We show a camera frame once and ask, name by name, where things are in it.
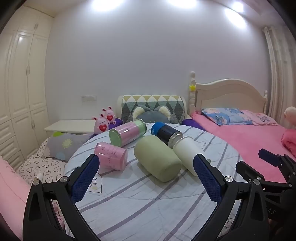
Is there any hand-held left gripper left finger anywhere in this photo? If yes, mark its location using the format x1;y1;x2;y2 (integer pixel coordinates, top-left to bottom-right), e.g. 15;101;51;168
23;153;102;241

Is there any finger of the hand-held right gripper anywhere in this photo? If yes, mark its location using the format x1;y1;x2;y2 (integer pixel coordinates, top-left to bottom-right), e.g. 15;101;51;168
235;160;288;184
258;148;296;184

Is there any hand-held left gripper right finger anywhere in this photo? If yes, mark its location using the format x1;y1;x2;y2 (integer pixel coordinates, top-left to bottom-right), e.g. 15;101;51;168
191;153;270;241

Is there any light green cup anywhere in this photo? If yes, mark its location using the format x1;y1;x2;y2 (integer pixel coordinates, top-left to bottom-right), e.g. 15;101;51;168
134;135;183;183

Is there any white cup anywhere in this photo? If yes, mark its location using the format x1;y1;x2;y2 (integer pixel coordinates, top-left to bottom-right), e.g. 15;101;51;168
172;136;205;176

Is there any pink printed cup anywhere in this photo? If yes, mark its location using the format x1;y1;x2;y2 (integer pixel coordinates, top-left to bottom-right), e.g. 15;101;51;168
94;141;128;171

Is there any pink bed with headboard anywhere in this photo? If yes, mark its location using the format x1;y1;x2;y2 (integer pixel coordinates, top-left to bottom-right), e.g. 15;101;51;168
190;110;296;184

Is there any bright pink cushion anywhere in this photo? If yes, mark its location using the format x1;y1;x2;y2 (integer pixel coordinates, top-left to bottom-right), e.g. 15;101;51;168
281;128;296;156

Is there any grey flower pillow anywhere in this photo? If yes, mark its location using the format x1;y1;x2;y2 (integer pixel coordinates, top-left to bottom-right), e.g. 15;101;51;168
44;131;95;162

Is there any pink printed pillow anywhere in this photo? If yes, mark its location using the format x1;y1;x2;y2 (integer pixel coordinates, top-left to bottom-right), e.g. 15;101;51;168
239;109;278;126

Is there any pale pink plush toy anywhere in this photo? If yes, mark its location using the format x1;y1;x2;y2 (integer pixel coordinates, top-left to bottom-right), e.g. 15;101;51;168
284;107;296;130

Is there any heart print blanket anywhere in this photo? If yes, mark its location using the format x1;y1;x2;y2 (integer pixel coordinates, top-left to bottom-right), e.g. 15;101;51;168
17;137;68;186

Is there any white nightstand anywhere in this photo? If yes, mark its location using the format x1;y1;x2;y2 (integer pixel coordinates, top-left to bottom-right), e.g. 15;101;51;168
44;120;96;135

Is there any pink bunny plush toy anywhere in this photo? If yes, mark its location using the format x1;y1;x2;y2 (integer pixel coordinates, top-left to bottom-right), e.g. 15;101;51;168
102;106;117;124
92;113;110;134

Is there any blue floral pillow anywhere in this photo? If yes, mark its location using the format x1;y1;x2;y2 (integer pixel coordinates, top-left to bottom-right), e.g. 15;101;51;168
201;108;253;126

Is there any white striped quilt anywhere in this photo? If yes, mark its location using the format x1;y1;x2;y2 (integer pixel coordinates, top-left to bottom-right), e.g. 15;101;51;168
63;122;246;241

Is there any purple cushion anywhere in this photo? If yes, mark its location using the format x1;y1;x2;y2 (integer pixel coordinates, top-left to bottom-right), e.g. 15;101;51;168
107;117;123;130
181;118;206;131

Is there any dark bottle with blue lid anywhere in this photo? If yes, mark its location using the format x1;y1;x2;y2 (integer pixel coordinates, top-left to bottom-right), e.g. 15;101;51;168
151;122;184;148

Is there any pink and green tall bottle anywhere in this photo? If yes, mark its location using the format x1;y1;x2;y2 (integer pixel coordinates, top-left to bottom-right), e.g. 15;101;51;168
109;119;147;147

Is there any light pink blanket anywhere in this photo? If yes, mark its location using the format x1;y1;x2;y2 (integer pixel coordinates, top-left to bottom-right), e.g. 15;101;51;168
0;156;64;234

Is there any cream wooden bed headboard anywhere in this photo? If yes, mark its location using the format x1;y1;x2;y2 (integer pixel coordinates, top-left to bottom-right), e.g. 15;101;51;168
188;72;268;115

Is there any grey bear pillow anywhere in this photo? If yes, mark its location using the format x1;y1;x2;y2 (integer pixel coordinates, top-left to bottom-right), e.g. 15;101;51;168
131;105;171;124

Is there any white curtain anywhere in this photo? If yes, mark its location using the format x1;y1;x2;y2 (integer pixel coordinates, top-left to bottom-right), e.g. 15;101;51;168
262;24;296;130

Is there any triangle patterned quilted cover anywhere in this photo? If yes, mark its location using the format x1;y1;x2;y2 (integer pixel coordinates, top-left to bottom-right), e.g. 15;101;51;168
121;95;187;124

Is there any cream wardrobe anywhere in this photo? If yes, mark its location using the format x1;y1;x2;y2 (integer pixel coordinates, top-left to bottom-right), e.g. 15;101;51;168
0;5;57;172

